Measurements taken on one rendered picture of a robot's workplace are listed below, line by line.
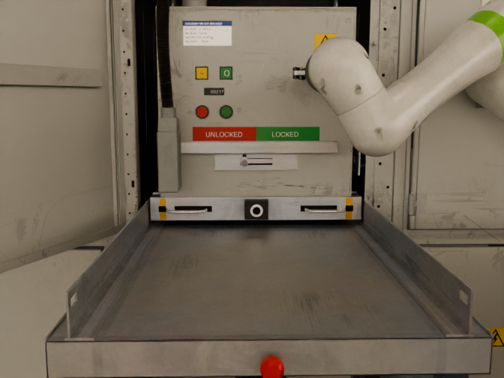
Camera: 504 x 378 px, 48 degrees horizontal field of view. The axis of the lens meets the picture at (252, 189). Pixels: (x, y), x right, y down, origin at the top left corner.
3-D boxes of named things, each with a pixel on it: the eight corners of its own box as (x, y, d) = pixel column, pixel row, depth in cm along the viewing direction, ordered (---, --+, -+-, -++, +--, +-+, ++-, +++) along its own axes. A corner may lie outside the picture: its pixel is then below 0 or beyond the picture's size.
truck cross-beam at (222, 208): (361, 220, 146) (361, 196, 145) (150, 220, 144) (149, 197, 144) (357, 215, 150) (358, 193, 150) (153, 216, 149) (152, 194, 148)
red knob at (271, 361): (284, 385, 74) (285, 361, 74) (260, 385, 74) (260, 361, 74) (282, 368, 79) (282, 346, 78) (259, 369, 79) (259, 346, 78)
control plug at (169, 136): (178, 193, 133) (177, 118, 131) (157, 193, 133) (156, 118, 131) (182, 187, 141) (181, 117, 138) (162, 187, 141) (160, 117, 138)
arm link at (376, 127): (444, 31, 120) (484, 11, 110) (472, 78, 122) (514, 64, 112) (324, 121, 107) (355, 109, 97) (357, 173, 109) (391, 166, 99)
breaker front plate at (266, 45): (350, 202, 145) (355, 9, 137) (160, 202, 144) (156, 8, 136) (349, 201, 146) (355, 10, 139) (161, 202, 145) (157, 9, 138)
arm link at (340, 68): (355, 20, 96) (301, 57, 97) (393, 82, 98) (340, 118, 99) (340, 30, 110) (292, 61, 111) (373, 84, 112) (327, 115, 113)
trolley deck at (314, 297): (490, 374, 80) (493, 334, 79) (46, 379, 78) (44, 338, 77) (376, 247, 146) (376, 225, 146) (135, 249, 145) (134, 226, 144)
